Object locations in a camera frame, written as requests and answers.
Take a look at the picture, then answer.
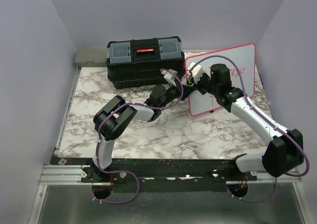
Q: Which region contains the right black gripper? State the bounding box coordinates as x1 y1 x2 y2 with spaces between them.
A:
190 71 219 96

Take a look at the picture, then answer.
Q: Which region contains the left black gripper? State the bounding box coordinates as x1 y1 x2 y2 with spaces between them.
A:
159 80 195 110

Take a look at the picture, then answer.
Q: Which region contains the green whiteboard eraser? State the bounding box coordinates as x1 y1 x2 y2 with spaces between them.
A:
187 76 194 86

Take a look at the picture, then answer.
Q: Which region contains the pink framed whiteboard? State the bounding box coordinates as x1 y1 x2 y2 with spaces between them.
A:
185 44 257 116

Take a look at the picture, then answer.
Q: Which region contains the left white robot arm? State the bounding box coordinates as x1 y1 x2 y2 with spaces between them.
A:
93 83 195 182

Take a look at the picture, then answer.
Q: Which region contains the black plastic toolbox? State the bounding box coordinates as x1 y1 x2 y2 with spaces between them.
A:
106 36 185 89

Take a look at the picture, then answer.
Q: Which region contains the grey plastic case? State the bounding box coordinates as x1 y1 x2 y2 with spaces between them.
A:
74 48 107 67

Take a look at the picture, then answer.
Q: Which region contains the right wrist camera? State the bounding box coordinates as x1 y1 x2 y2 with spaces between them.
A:
186 62 204 83

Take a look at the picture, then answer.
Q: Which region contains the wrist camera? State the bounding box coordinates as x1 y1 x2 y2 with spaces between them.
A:
161 69 178 87
186 62 204 83

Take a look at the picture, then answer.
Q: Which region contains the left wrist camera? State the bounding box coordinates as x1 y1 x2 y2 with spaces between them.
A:
161 69 178 87

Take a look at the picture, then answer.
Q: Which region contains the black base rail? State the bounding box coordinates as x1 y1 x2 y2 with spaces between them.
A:
50 157 261 197

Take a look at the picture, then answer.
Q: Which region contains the aluminium extrusion frame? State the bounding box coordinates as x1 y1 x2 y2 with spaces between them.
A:
27 163 95 224

